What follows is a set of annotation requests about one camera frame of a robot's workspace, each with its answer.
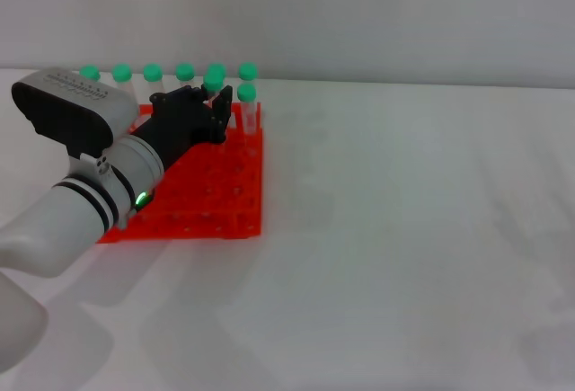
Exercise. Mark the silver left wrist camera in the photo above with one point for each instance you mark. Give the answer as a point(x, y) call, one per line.
point(72, 108)

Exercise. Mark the green-capped clear test tube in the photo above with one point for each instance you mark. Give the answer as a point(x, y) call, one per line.
point(91, 72)
point(184, 72)
point(247, 70)
point(246, 92)
point(152, 72)
point(218, 67)
point(121, 73)
point(214, 81)

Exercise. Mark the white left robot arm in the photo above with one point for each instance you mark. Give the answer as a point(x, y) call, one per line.
point(67, 211)

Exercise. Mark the orange plastic test tube rack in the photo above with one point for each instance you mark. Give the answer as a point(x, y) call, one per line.
point(215, 193)

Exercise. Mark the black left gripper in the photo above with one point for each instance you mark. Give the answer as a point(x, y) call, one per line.
point(179, 121)

